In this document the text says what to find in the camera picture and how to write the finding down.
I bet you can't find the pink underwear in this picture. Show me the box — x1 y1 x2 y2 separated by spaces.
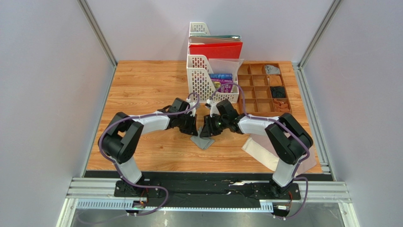
242 134 317 175

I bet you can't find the brown rolled cloth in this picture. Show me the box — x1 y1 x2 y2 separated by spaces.
268 75 283 87

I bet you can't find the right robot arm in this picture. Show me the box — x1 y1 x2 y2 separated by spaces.
199 100 313 188

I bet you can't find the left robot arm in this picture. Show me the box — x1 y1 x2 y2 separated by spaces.
98 98 200 187

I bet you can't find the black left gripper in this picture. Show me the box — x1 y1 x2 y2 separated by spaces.
177 112 198 136

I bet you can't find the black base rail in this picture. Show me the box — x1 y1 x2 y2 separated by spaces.
83 171 334 215

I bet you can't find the white file organizer rack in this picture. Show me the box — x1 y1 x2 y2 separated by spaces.
186 22 239 103

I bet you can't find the red folder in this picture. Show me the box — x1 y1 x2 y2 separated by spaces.
189 42 243 59

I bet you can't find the orange rolled cloth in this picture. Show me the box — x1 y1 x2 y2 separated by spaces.
273 99 291 113

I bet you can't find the grey rolled cloth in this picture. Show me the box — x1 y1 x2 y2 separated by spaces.
264 64 281 75

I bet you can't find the black rolled cloth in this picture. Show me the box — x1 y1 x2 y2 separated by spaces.
270 86 287 98

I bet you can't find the purple book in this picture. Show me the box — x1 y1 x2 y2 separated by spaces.
211 79 234 93

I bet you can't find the grey underwear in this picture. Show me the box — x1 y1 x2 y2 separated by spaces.
190 127 215 150

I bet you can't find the translucent plastic folder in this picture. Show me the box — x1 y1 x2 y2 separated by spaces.
209 58 244 81

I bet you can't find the blue book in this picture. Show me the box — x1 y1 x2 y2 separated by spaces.
209 73 233 80

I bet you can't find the wooden compartment tray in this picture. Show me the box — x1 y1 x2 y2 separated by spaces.
237 62 292 117

